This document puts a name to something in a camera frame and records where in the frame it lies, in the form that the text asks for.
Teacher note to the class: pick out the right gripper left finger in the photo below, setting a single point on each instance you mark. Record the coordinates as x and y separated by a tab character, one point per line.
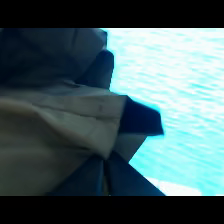
87	180

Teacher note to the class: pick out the dark blue garment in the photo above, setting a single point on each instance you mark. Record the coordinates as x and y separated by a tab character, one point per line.
140	118

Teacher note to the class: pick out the beige garment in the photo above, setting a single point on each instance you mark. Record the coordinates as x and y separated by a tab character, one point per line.
50	133

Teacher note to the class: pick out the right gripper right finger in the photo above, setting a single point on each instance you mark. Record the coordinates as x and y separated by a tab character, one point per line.
128	181

